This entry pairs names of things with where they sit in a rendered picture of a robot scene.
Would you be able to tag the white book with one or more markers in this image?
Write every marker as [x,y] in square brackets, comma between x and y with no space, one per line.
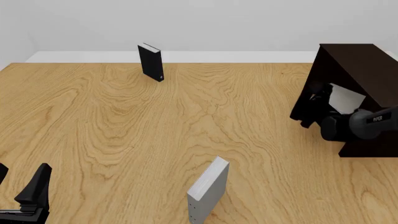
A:
[345,99]

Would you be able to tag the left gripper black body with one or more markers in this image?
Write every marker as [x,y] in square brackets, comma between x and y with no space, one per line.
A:
[21,217]

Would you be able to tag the black book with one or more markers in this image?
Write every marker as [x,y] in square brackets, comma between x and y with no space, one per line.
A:
[151,63]

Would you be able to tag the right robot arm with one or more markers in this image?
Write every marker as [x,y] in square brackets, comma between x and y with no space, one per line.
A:
[367,123]

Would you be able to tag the dark wooden cabinet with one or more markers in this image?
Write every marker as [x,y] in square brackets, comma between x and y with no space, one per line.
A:
[357,67]

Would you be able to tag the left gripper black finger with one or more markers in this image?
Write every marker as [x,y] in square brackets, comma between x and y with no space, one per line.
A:
[36,189]
[2,172]

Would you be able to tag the grey book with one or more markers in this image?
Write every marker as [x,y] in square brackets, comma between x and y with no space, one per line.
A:
[207,193]

